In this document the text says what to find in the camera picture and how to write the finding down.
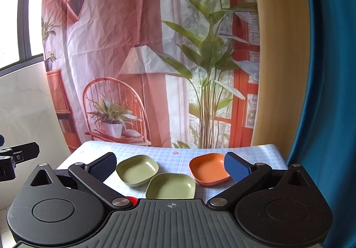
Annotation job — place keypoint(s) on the yellow wooden panel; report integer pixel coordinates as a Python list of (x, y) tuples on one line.
[(283, 72)]

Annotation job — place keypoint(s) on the green square plate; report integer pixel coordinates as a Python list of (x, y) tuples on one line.
[(137, 170), (167, 186)]

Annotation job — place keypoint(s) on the teal blue curtain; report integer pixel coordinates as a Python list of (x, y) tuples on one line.
[(325, 139)]

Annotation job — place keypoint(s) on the red round bowl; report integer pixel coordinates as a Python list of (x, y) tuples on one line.
[(133, 200)]

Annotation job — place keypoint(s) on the printed room backdrop cloth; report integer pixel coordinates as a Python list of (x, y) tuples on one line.
[(161, 73)]

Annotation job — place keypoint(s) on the dark window frame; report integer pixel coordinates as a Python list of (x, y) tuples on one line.
[(23, 34)]

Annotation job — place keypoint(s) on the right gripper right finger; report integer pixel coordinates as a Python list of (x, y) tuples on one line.
[(247, 177)]

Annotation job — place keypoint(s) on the blue plaid tablecloth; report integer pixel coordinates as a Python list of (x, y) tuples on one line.
[(170, 160)]

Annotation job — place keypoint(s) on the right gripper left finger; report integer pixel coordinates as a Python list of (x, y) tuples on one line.
[(91, 177)]

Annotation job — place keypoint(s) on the orange square plate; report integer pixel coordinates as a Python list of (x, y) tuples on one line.
[(208, 169)]

